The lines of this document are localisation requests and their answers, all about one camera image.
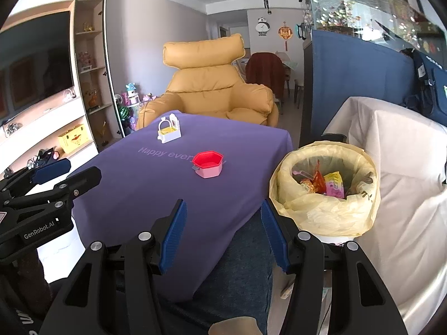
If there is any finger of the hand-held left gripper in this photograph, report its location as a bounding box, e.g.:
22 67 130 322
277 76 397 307
7 166 103 217
0 158 72 201

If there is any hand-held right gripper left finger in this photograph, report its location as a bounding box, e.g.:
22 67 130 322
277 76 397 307
40 199 187 335

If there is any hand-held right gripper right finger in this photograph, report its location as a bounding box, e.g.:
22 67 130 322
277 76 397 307
260 199 409 335

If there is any white trash bin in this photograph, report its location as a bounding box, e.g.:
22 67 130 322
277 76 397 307
314 234 358 250

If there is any orange snack bag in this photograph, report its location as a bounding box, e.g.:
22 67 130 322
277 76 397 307
312 161 326 193

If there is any yellow snack packet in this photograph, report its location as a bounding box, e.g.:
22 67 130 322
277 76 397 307
323 171 344 187

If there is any black handbag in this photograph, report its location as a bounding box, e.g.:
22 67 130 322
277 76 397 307
26 148 60 168

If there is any yellow box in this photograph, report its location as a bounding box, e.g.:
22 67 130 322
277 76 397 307
58 124 88 153

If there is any white shelf unit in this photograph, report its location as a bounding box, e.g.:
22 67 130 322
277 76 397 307
0 7 98 182

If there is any person's blue trouser leg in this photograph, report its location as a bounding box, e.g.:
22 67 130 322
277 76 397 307
196 213 274 325

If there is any purple tablecloth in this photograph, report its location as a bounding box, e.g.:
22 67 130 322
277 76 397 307
72 110 294 302

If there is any pastel toy box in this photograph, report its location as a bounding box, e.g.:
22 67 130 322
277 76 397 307
126 104 144 133

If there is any red hexagonal box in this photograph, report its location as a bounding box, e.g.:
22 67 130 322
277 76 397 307
191 151 225 179

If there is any beige slipper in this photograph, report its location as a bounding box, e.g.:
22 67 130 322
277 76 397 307
209 316 260 335

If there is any pink toy castle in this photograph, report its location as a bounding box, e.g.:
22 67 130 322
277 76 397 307
124 83 140 105

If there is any television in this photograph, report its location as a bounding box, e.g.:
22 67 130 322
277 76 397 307
0 10 75 123

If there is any glass display cabinet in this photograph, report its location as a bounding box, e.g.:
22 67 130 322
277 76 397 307
73 0 121 140

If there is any white dining chair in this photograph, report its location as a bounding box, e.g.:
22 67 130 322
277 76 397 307
293 78 304 110

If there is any yellow leather armchair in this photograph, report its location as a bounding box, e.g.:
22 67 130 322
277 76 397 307
136 34 279 130

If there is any black cabinet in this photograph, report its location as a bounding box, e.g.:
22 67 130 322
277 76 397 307
302 40 315 140

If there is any brown draped chair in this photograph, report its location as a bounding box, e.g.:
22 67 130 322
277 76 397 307
245 52 284 98

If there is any blue cloth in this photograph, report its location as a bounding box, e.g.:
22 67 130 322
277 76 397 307
310 30 416 138

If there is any red hanging ornament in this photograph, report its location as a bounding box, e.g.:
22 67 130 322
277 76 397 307
278 21 293 52

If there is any navy backpack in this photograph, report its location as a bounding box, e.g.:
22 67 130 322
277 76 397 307
401 47 447 128

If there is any fish tank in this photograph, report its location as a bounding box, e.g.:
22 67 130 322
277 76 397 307
302 0 447 47

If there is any panda wall clock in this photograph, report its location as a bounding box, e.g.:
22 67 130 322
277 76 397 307
255 17 270 37

